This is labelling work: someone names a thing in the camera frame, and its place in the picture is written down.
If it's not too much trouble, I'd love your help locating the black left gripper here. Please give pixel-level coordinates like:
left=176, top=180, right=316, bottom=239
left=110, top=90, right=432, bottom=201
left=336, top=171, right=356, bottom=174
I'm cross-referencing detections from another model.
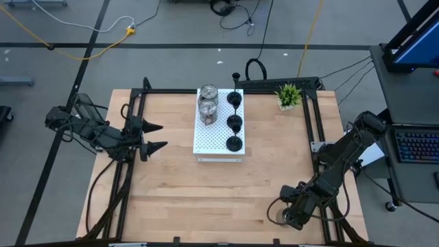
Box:
left=121, top=115, right=169, bottom=163

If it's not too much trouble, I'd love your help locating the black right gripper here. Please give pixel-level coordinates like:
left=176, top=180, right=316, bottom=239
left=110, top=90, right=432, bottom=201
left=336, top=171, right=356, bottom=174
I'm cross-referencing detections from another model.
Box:
left=279, top=184, right=320, bottom=232

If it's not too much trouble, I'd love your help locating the silver tin candle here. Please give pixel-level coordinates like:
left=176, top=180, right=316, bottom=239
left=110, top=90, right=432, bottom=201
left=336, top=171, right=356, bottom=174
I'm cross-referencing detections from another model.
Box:
left=198, top=98, right=219, bottom=126
left=198, top=84, right=220, bottom=104
left=275, top=207, right=292, bottom=227

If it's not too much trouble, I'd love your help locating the black candle stick holder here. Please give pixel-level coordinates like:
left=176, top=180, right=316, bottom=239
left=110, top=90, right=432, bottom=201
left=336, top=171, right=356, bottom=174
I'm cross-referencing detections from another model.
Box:
left=226, top=98, right=244, bottom=130
left=226, top=71, right=243, bottom=106
left=226, top=123, right=244, bottom=153

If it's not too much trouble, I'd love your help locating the white perforated metal shelf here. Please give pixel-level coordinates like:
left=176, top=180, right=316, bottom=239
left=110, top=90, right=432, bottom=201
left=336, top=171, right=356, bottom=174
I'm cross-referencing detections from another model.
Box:
left=192, top=88, right=246, bottom=163

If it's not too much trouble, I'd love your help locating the white paper sheet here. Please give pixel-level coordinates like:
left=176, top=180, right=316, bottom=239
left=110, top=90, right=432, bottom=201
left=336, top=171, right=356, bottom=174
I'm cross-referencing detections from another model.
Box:
left=346, top=130, right=385, bottom=167

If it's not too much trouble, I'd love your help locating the green plant white pot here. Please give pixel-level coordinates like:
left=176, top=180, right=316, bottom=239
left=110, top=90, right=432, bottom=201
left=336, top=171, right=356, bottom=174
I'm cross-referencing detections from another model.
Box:
left=274, top=83, right=303, bottom=111

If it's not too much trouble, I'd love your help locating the black perforated metal plate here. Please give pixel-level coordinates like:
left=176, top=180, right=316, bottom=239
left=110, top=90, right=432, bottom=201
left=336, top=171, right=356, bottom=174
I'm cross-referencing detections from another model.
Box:
left=236, top=76, right=320, bottom=92

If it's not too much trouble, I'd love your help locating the backlit black keyboard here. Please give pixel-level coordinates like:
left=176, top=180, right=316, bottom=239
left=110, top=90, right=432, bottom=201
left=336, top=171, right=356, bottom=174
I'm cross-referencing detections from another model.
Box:
left=394, top=130, right=439, bottom=165

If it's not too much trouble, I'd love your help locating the dark computer desk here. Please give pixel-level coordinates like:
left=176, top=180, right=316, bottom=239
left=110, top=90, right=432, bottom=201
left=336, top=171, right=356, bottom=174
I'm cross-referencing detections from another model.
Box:
left=369, top=44, right=439, bottom=205

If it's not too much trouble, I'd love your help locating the grey metal bar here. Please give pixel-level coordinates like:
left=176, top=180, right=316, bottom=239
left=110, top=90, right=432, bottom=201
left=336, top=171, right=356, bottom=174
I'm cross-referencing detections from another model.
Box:
left=5, top=0, right=68, bottom=8

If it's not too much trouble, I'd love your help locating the computer monitor blue screen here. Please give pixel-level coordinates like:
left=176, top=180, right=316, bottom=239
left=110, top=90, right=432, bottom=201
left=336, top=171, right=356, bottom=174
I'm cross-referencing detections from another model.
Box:
left=382, top=0, right=439, bottom=73

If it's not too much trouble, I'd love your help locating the black aluminium table frame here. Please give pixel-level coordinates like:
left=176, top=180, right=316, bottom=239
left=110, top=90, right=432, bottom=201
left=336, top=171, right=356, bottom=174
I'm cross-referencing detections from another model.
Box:
left=75, top=77, right=370, bottom=247

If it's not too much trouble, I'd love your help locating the yellow extension cord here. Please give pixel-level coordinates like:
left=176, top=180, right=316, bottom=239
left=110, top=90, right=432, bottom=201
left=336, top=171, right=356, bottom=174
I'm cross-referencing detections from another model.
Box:
left=0, top=5, right=137, bottom=62

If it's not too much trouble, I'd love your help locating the thick black cable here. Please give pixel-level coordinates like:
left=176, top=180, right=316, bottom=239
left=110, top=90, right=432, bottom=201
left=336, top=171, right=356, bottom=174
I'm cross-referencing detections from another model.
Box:
left=359, top=167, right=439, bottom=224

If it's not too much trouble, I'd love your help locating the black power cable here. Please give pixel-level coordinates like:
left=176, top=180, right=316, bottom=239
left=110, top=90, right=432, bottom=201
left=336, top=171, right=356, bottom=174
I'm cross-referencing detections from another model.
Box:
left=245, top=0, right=274, bottom=82

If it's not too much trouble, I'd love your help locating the white cable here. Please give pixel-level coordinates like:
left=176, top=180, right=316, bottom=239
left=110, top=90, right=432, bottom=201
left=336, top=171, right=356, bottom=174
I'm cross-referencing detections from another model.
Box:
left=30, top=0, right=136, bottom=34

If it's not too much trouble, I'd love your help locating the black cable bundle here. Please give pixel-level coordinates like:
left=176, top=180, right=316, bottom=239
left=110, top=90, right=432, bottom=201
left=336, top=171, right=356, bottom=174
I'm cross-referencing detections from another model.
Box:
left=209, top=0, right=257, bottom=37

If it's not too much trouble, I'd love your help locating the thin black cable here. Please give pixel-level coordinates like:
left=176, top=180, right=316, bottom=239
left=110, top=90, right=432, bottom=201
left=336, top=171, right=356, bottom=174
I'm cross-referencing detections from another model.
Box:
left=337, top=66, right=375, bottom=106
left=318, top=56, right=373, bottom=80
left=333, top=60, right=374, bottom=93

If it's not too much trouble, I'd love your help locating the yellow power cable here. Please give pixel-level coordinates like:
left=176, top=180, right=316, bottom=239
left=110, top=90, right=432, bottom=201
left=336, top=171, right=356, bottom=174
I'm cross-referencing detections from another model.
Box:
left=296, top=0, right=325, bottom=78

